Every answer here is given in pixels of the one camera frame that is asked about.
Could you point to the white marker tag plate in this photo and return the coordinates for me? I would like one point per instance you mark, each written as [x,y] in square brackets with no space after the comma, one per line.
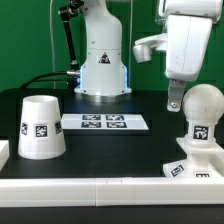
[103,122]

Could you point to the white left wall rail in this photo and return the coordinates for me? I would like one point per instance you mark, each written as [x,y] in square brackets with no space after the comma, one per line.
[4,152]

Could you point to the white lamp shade cone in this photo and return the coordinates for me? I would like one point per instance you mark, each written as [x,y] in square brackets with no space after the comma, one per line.
[41,134]

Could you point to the white front wall rail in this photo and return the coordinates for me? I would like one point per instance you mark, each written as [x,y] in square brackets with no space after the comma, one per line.
[56,192]

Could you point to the white wall rail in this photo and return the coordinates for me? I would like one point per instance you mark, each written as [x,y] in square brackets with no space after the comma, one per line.
[56,192]
[4,152]

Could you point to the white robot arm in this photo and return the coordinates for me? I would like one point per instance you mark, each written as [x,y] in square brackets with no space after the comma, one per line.
[103,75]

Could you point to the white lamp bulb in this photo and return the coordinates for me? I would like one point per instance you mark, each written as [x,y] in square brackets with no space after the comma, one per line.
[203,106]

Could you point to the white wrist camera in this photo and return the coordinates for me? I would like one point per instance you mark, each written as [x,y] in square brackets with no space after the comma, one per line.
[143,47]

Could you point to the white lamp base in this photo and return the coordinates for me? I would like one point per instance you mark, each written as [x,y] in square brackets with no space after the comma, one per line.
[203,161]

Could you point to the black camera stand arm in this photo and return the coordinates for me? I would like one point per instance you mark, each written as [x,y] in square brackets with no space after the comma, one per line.
[67,12]

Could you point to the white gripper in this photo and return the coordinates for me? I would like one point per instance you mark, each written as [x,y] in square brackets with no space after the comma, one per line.
[187,39]

